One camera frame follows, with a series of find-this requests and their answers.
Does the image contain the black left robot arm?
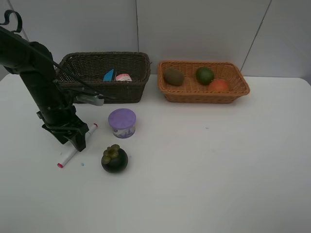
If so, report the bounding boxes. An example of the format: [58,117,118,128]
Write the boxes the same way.
[0,10,89,151]

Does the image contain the pink bottle white cap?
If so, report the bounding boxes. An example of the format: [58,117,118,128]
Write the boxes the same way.
[115,74,132,82]

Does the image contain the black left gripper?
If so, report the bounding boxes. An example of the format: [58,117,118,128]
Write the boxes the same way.
[36,101,88,152]

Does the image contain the dark brown wicker basket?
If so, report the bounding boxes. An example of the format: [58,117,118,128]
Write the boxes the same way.
[59,51,151,104]

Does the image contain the dark purple mangosteen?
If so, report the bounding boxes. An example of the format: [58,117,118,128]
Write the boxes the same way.
[101,144,128,173]

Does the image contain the white marker red caps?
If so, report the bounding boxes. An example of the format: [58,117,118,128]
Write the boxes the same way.
[57,123,98,168]

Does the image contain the blue whiteboard eraser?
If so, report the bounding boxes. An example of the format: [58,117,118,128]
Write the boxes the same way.
[103,69,117,82]

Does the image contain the purple lid air freshener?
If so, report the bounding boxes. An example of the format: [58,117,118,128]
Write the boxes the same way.
[108,108,137,138]

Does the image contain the green avocado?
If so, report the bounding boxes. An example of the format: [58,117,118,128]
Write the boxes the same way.
[195,67,215,85]

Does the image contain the orange wicker basket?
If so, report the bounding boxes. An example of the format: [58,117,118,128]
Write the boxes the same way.
[157,61,250,104]

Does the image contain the orange round fruit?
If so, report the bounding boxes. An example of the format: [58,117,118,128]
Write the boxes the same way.
[208,79,230,92]

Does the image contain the brown kiwi fruit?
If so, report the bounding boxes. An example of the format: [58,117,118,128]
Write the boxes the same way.
[163,67,185,86]

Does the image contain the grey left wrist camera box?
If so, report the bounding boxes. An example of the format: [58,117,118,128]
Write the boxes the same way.
[76,94,104,106]

